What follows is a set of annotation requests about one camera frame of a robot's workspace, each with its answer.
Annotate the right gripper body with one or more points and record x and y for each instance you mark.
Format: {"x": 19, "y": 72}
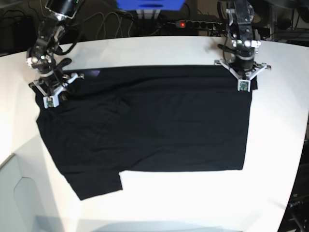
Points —
{"x": 56, "y": 86}

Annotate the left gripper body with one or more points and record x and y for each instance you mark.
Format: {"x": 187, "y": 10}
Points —
{"x": 243, "y": 68}

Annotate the black T-shirt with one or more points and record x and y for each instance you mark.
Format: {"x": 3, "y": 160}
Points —
{"x": 148, "y": 119}

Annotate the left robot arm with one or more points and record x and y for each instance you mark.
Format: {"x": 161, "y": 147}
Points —
{"x": 240, "y": 46}

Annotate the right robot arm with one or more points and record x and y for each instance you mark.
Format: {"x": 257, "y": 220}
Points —
{"x": 40, "y": 57}

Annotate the black power strip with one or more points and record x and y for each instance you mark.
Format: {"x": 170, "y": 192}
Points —
{"x": 199, "y": 25}

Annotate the blue plastic bin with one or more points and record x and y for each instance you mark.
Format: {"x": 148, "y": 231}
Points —
{"x": 169, "y": 5}

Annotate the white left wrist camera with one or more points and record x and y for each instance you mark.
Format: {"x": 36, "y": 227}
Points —
{"x": 244, "y": 85}

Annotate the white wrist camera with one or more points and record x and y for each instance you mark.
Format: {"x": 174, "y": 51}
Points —
{"x": 244, "y": 85}
{"x": 50, "y": 102}

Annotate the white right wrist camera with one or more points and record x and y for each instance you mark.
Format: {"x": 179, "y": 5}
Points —
{"x": 50, "y": 102}

